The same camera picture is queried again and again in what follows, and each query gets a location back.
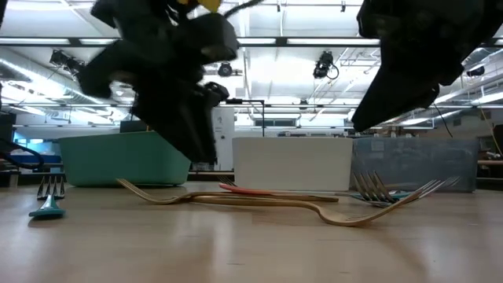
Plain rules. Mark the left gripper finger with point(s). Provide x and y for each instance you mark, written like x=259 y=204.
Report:
x=177 y=118

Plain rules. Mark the black aluminium table frame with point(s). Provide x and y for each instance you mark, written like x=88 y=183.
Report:
x=210 y=177

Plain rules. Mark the white cabinet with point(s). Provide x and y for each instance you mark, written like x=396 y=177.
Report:
x=224 y=137

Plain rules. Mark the white plastic bin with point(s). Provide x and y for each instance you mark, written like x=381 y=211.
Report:
x=291 y=165

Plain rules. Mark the black bracket pole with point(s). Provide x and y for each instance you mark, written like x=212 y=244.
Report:
x=243 y=101

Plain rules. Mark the teal plastic bin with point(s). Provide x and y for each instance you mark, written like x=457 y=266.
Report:
x=110 y=161

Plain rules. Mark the black ceiling rail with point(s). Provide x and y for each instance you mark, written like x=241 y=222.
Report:
x=283 y=41

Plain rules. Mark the yellow gripper label tag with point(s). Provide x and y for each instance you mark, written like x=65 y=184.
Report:
x=208 y=4

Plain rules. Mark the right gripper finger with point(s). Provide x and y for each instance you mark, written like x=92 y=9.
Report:
x=397 y=98

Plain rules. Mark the grey translucent plastic bin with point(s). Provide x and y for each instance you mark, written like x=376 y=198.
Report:
x=424 y=161

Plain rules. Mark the hanging black ceiling camera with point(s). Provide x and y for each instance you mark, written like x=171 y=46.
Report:
x=63 y=59
x=323 y=65
x=225 y=70

